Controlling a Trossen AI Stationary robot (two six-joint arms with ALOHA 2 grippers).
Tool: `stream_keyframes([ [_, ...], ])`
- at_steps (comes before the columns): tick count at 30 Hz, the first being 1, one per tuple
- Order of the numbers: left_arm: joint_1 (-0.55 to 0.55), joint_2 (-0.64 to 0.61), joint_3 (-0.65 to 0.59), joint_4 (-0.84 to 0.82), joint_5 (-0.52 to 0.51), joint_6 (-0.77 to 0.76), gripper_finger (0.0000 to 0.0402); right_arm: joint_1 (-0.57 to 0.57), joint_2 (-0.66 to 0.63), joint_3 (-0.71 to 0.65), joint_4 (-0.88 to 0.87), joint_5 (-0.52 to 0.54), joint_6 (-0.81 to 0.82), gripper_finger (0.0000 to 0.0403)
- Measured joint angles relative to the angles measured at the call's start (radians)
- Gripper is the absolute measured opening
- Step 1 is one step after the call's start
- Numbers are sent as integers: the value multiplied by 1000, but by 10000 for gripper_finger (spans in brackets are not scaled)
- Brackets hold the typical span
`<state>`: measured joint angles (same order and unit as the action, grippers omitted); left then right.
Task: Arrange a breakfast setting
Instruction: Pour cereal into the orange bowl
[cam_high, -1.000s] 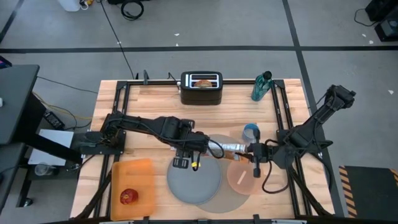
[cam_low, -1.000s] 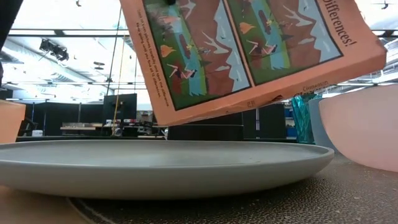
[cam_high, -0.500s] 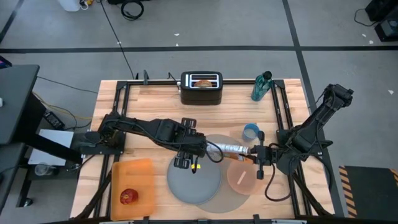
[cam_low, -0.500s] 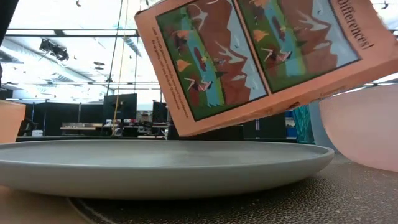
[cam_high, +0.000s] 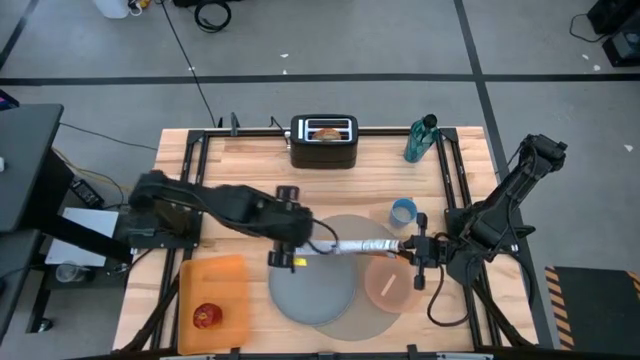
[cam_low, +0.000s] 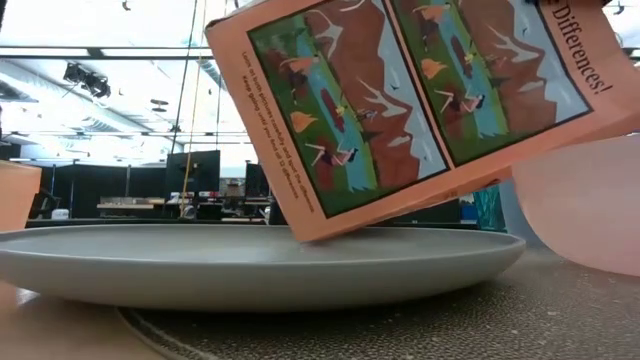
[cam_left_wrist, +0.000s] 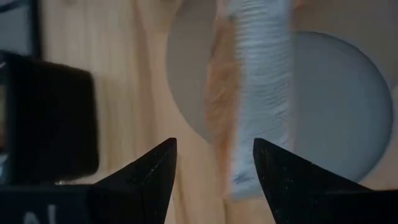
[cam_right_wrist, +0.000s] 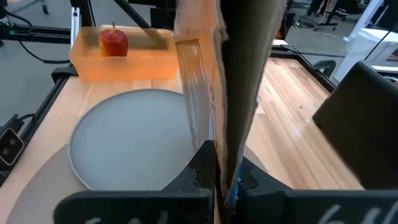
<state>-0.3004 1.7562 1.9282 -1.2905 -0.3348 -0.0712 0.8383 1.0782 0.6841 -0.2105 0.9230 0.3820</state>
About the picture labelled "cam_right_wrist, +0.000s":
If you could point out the orange cereal box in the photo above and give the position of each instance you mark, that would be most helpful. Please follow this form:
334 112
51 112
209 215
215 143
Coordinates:
242 77

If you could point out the orange translucent tray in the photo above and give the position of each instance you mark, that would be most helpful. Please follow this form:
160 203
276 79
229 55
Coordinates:
124 67

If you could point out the table-level camera box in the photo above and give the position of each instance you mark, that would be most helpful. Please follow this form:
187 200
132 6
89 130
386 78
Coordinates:
11 147

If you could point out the grey round plate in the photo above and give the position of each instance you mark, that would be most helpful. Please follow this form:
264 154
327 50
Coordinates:
130 140

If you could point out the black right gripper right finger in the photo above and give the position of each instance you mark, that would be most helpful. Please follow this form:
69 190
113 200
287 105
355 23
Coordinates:
311 208

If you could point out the red apple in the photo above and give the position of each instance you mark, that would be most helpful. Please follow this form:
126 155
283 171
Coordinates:
113 43

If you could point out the grey round placemat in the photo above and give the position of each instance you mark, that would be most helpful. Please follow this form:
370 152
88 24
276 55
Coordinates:
46 193

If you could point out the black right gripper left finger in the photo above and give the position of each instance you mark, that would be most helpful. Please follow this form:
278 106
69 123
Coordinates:
186 202

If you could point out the black two-slot toaster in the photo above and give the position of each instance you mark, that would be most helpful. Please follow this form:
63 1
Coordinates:
363 130

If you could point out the white upright panel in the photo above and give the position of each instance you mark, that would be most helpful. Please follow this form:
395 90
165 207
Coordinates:
367 17

